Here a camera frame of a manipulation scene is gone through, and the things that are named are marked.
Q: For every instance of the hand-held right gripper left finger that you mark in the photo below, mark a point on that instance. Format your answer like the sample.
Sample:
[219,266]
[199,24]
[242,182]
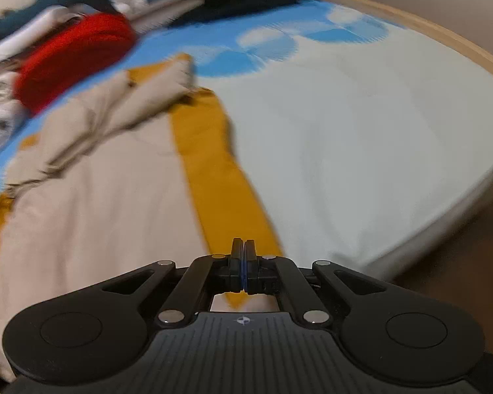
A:
[238,266]

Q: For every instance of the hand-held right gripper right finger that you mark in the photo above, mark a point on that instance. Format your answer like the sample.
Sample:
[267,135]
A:
[249,266]

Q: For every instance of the beige and mustard jacket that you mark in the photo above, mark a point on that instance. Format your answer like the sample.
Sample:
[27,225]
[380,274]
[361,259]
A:
[107,213]

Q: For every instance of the blue and white bed sheet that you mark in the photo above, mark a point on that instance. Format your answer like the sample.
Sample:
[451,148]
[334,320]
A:
[353,152]

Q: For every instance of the folded red blanket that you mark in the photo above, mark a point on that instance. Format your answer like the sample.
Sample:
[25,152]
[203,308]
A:
[74,57]

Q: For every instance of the dark teal plush toy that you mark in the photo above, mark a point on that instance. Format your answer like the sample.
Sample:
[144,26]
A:
[78,0]

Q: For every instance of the folded white cloth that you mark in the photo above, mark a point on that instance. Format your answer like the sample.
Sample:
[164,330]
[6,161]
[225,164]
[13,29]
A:
[28,33]

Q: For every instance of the wooden bed rail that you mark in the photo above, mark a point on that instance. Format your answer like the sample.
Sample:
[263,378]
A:
[435,33]

